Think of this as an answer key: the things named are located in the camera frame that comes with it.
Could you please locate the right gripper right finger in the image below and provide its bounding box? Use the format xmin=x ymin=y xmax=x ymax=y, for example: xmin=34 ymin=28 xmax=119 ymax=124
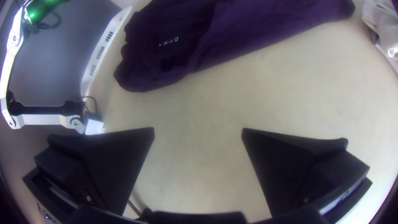
xmin=242 ymin=127 xmax=371 ymax=217

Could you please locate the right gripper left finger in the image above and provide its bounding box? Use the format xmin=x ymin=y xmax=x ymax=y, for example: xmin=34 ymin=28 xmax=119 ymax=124
xmin=34 ymin=127 xmax=155 ymax=216

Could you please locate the black t-shirt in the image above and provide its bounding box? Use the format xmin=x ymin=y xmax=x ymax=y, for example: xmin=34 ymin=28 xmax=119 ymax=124
xmin=113 ymin=0 xmax=356 ymax=93

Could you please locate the white laundry basket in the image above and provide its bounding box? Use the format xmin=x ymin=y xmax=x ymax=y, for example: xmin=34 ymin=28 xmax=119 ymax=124
xmin=80 ymin=5 xmax=133 ymax=97

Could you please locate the heap of clothes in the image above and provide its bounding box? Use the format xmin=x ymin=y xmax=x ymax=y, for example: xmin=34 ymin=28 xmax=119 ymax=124
xmin=362 ymin=0 xmax=398 ymax=74

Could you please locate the black cable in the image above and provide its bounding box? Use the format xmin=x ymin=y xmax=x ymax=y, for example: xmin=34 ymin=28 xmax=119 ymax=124
xmin=126 ymin=199 xmax=143 ymax=217
xmin=80 ymin=95 xmax=100 ymax=116
xmin=36 ymin=12 xmax=62 ymax=30

